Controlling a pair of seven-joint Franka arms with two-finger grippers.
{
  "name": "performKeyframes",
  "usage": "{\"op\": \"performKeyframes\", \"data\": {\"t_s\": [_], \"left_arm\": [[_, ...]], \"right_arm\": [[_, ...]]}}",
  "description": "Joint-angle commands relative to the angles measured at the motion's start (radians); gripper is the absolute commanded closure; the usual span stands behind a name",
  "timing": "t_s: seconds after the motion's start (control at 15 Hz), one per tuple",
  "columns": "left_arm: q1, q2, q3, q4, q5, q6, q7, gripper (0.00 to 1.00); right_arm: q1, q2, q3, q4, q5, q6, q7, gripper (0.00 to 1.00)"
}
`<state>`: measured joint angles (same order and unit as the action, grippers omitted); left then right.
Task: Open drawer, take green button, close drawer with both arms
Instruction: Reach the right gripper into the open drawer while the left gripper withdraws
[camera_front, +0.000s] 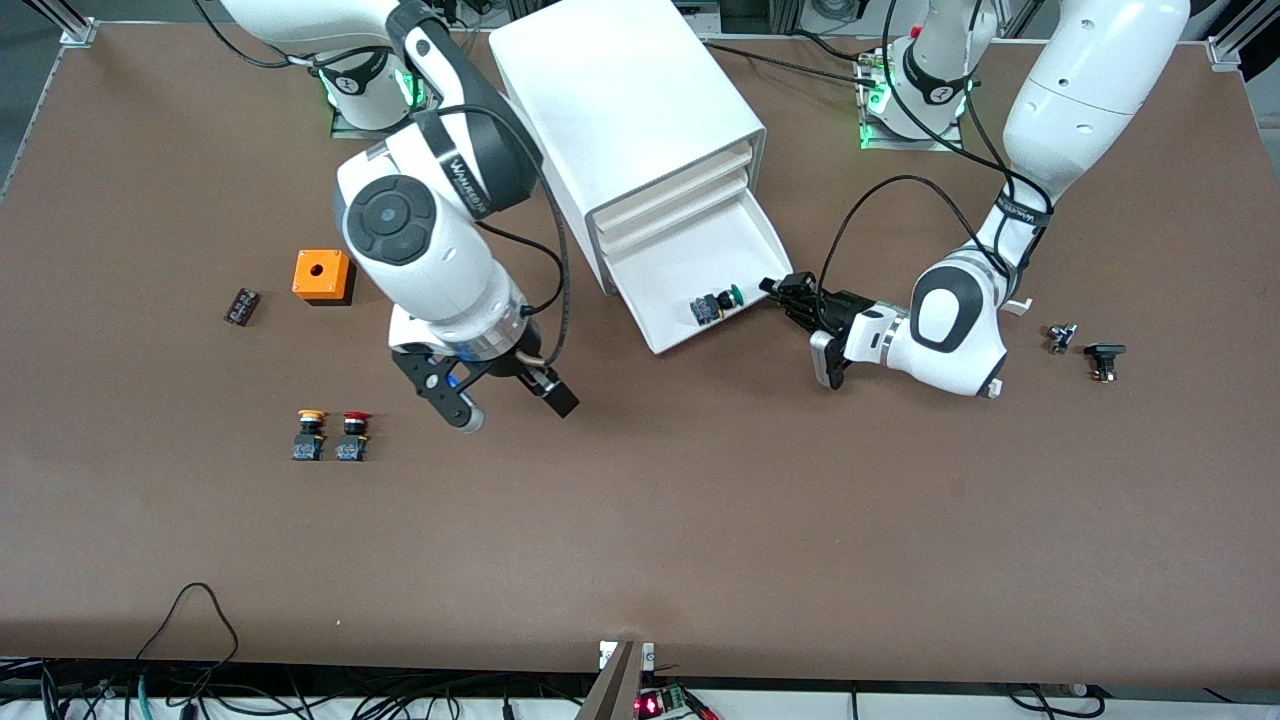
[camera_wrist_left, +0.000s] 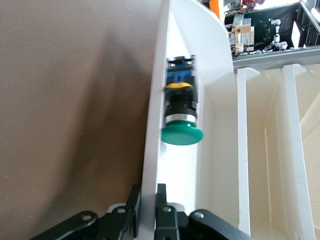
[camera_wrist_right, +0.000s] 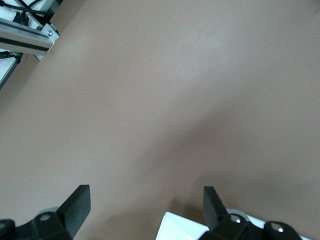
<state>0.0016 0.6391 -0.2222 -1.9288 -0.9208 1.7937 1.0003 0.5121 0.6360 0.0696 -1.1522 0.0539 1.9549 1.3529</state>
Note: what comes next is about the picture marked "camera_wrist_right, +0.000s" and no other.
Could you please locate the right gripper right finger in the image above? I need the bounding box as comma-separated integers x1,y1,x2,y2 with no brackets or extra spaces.
199,186,266,240

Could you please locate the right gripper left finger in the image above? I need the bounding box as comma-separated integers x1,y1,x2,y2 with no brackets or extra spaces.
16,184,91,240

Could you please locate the green circuit board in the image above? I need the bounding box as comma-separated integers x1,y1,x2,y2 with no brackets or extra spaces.
0,48,22,61

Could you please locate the aluminium profile bar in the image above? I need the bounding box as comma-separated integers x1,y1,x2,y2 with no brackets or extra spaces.
0,19,61,56

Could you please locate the aluminium frame rail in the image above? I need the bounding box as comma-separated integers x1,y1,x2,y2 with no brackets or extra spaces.
0,0,63,90

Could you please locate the white corner bracket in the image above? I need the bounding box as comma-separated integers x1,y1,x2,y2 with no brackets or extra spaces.
32,51,50,61
41,22,61,45

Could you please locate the black cable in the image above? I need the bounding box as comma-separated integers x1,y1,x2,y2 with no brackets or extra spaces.
13,0,55,26

